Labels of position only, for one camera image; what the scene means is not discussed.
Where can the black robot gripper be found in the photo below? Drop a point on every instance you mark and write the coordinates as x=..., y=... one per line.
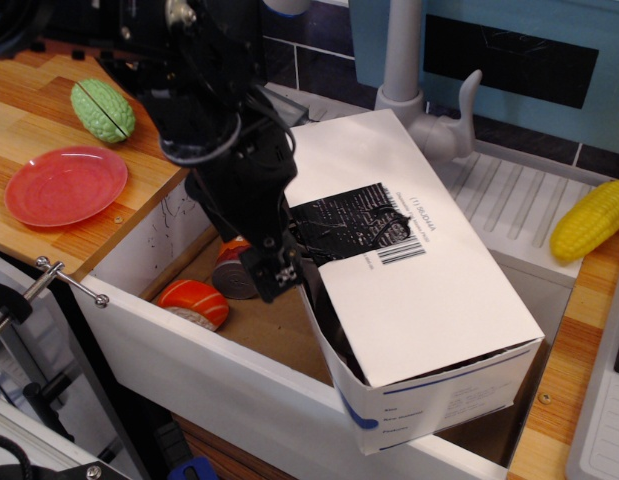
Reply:
x=240, y=183

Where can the white cardboard box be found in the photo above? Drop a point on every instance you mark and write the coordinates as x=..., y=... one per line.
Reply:
x=420, y=328

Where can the toy beans can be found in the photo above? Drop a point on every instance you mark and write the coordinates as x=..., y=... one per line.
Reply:
x=229, y=276

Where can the orange salmon sushi toy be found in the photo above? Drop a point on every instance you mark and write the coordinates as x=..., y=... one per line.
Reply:
x=195, y=301

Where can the white toy sink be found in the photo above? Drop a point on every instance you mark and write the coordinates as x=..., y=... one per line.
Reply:
x=263, y=407

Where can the grey block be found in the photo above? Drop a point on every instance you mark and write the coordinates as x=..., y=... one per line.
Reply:
x=292, y=113

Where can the pink plastic plate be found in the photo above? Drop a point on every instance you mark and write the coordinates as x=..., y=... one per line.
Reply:
x=65, y=186

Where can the green toy bitter melon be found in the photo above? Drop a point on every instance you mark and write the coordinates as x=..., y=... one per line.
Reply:
x=104, y=112

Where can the metal clamp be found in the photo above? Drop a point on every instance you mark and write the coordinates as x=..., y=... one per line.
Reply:
x=16, y=307

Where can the yellow toy corn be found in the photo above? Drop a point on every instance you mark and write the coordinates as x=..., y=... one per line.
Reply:
x=588, y=224

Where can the grey tray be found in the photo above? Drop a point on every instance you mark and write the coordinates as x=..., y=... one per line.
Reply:
x=594, y=452

